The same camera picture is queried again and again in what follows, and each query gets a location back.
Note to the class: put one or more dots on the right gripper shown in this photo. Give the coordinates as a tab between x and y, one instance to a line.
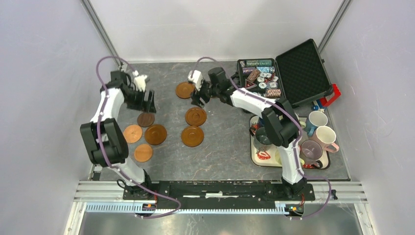
196	99

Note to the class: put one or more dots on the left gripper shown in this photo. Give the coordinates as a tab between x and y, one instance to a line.
144	105

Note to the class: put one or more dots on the dark walnut coaster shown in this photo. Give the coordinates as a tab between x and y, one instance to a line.
145	119

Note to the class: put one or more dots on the wooden coaster three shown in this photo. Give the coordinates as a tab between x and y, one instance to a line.
195	116

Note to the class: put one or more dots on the wooden coaster one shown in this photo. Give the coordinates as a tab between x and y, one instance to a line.
184	90

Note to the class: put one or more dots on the wooden coaster five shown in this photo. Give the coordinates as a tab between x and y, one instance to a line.
155	134

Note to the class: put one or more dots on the light cork coaster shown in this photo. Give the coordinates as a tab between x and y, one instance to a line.
132	133

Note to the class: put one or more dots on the wooden coaster four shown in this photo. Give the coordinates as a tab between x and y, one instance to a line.
192	136

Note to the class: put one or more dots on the orange coaster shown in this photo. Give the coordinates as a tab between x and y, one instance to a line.
143	153

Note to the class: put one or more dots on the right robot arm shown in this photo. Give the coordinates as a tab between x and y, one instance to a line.
282	127

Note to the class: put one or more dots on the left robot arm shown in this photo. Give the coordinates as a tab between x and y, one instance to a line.
104	140

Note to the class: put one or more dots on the grey green mug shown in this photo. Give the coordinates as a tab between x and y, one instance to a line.
261	141

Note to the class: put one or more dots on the white serving tray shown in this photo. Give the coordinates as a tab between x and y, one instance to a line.
271	157

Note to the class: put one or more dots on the black poker chip case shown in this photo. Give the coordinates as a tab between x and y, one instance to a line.
298	75

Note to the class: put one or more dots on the light blue mug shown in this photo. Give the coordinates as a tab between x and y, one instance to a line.
314	120

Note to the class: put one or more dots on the mauve mug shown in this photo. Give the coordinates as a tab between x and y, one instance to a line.
311	152

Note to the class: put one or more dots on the pink mug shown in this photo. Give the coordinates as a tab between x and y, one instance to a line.
325	136

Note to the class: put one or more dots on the red plastic block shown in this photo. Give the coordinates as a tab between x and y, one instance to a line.
331	98

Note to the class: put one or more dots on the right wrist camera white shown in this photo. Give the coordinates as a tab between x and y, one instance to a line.
195	77

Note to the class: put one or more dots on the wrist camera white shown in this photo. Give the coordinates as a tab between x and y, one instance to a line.
139	81
195	77

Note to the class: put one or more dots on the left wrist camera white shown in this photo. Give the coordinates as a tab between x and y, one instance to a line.
139	81

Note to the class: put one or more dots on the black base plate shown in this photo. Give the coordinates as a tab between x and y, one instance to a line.
222	195

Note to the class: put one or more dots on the aluminium frame rail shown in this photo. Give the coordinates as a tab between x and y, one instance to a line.
107	196

